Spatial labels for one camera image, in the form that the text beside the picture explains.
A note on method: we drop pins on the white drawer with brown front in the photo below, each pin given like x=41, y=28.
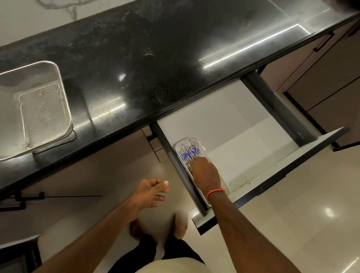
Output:
x=228, y=119

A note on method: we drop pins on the brown cabinet door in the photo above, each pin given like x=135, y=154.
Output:
x=344, y=64
x=290, y=68
x=347, y=118

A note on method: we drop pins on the bundle of patterned chopsticks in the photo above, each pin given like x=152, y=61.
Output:
x=186, y=156

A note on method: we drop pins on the cream shirt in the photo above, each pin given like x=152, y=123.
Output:
x=174, y=271

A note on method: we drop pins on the metal mesh tray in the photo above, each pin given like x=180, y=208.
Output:
x=8, y=103

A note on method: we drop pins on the person's left forearm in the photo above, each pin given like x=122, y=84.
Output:
x=86, y=244

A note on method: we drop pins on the person's left foot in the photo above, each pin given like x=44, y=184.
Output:
x=135, y=229

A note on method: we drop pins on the black trousers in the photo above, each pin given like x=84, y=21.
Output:
x=145, y=252

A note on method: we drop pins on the person's right forearm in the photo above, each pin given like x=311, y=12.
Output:
x=252, y=245

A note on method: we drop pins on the person's foot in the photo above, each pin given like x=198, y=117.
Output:
x=135, y=229
x=180, y=227

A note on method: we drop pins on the red wrist band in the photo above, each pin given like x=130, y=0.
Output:
x=216, y=191

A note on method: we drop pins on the person's right foot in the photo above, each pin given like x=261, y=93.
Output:
x=180, y=227

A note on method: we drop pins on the white plastic cutlery box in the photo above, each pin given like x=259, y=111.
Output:
x=194, y=140

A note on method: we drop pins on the person's right hand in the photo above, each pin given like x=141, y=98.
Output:
x=208, y=178

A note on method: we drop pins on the person's left hand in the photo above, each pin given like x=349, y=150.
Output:
x=147, y=193

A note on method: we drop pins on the black framed dark panel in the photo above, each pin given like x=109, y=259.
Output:
x=7, y=261

